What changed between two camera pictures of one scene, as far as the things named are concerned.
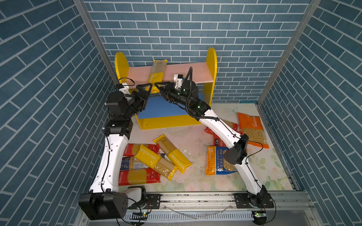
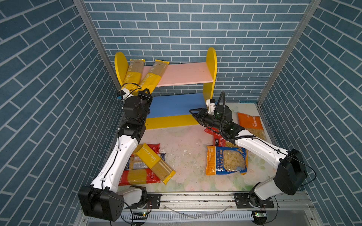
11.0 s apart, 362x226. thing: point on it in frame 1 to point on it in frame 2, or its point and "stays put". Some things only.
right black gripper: (168, 91) to (203, 113)
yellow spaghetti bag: (178, 159) to (153, 77)
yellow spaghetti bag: (156, 75) to (133, 78)
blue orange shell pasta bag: (216, 164) stays put
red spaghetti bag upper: (131, 150) stays put
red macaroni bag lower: (218, 141) stays put
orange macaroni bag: (251, 125) stays put
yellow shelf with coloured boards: (155, 113) stays put
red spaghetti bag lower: (138, 176) stays put
